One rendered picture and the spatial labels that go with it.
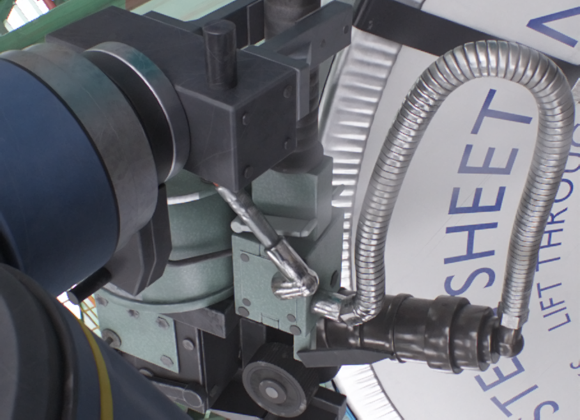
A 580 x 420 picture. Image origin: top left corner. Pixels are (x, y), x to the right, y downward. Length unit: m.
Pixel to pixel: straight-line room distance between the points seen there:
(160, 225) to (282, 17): 0.15
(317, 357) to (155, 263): 0.22
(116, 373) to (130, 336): 0.51
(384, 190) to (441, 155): 0.27
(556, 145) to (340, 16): 0.15
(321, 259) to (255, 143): 0.21
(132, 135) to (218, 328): 0.29
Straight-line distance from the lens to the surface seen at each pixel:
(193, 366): 0.71
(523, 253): 0.59
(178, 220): 0.59
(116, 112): 0.38
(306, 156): 0.56
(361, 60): 0.73
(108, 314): 0.72
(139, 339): 0.72
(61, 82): 0.38
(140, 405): 0.21
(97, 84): 0.39
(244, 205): 0.56
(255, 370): 0.72
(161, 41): 0.46
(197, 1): 5.66
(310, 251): 0.59
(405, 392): 0.99
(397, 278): 0.87
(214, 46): 0.40
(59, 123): 0.36
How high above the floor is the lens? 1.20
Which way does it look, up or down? 8 degrees up
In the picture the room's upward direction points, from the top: 115 degrees counter-clockwise
